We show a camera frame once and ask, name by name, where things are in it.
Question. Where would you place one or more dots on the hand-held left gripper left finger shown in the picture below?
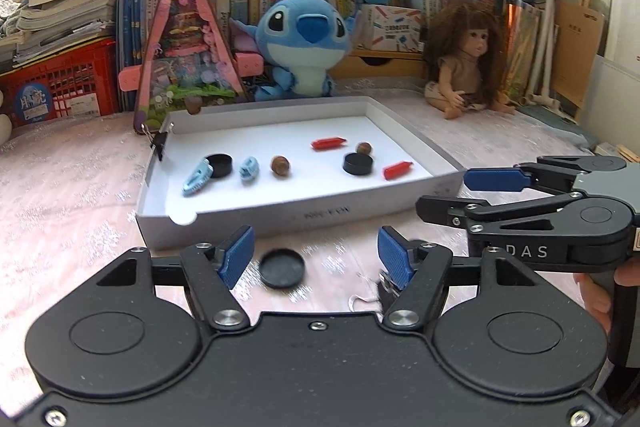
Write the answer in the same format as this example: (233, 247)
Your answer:
(235, 257)

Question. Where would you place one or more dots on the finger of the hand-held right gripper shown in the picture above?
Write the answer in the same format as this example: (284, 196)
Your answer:
(450, 211)
(495, 180)

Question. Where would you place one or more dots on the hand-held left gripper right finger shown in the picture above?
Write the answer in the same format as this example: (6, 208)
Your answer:
(395, 257)

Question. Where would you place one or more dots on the black binder clip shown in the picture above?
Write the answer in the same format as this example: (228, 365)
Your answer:
(387, 289)
(160, 142)

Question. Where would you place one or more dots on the black round lid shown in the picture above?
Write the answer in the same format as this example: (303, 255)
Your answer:
(282, 268)

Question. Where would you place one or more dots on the red plastic piece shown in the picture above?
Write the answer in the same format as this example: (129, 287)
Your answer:
(397, 170)
(327, 143)

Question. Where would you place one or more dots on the light blue hair clip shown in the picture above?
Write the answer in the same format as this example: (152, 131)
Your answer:
(248, 168)
(197, 177)

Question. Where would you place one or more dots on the black round cap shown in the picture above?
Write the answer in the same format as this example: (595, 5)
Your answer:
(220, 165)
(358, 163)

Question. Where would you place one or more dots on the brown nut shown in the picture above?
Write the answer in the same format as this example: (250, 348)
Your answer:
(280, 166)
(364, 148)
(193, 104)

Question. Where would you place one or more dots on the white cardboard tray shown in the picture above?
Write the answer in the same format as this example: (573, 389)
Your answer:
(300, 127)

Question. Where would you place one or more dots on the person's right hand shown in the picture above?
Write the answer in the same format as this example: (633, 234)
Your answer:
(595, 294)

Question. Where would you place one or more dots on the brown haired doll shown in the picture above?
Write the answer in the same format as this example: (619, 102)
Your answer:
(470, 47)

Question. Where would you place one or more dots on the colourful upright folders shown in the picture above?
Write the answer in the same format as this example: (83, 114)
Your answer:
(520, 47)

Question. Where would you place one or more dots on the brown cardboard sheet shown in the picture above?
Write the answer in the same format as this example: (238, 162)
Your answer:
(580, 47)

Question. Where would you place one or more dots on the wooden drawer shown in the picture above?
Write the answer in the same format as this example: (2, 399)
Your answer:
(375, 64)

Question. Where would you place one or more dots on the white plastic pipes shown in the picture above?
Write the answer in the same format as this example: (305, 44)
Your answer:
(547, 17)

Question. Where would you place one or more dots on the pink floral tablecloth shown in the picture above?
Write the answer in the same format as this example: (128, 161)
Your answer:
(65, 207)

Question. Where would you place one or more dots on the white printed cardboard box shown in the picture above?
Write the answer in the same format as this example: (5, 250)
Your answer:
(390, 29)

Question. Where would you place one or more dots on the pink triangular toy house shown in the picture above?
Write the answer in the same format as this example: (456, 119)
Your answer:
(185, 47)

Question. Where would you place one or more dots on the blue alien plush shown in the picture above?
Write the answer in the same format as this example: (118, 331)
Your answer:
(300, 37)

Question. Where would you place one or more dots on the red plastic crate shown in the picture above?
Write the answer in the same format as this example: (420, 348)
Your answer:
(60, 82)

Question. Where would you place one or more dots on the blue upright booklets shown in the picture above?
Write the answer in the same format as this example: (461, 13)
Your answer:
(132, 17)

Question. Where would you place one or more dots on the blue white cat plush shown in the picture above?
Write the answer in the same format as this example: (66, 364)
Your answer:
(4, 127)

